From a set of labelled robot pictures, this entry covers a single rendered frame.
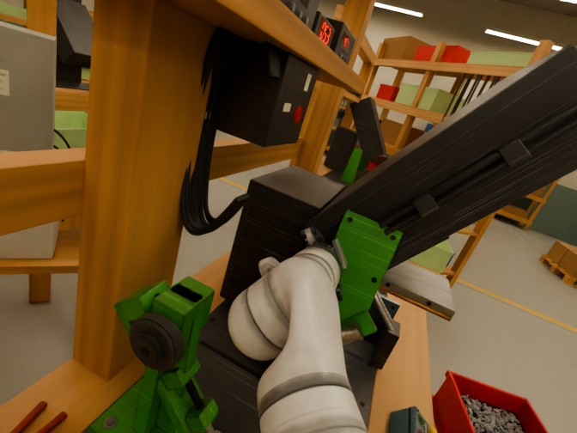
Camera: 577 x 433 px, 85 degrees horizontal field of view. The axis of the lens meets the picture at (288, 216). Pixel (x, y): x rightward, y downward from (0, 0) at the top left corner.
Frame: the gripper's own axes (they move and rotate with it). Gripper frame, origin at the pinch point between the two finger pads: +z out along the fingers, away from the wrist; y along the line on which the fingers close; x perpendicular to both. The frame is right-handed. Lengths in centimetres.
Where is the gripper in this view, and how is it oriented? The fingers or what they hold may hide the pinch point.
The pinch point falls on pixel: (328, 258)
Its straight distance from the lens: 61.2
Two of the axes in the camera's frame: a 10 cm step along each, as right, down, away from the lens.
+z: 2.6, -0.3, 9.6
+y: -3.6, -9.3, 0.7
